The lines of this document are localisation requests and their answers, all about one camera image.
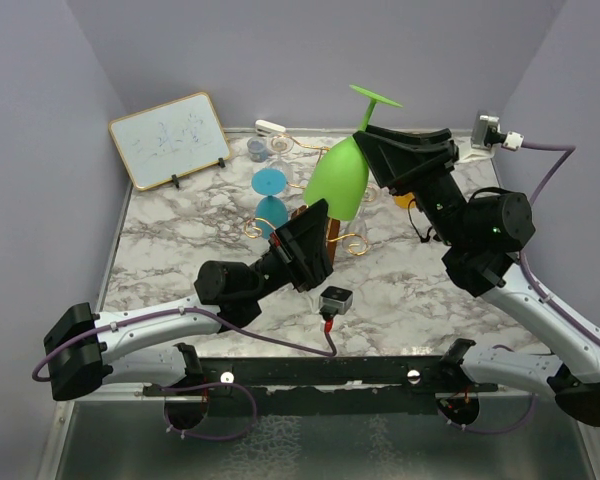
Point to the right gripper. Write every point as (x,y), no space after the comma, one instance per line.
(406,161)

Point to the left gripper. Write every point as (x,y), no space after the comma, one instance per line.
(307,235)

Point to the orange plastic goblet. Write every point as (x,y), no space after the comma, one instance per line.
(405,201)

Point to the blue plastic goblet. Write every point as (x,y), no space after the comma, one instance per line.
(271,212)

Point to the green plastic goblet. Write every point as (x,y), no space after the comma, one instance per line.
(340,178)

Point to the clear wine glass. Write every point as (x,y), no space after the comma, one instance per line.
(279,146)
(371,194)
(357,242)

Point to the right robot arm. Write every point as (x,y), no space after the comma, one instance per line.
(485,234)

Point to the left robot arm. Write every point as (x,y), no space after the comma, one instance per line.
(85,350)

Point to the small blue cup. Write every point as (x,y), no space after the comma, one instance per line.
(257,149)

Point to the white eraser block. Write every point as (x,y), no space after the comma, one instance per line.
(265,128)

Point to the small whiteboard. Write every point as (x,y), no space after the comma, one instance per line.
(170,141)

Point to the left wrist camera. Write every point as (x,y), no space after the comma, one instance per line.
(333,301)

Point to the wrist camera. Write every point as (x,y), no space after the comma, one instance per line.
(485,137)
(333,301)

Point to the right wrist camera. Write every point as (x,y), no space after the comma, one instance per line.
(485,137)

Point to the gold wire wine glass rack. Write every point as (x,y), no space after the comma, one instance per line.
(335,231)

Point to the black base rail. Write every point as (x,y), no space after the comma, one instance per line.
(345,385)

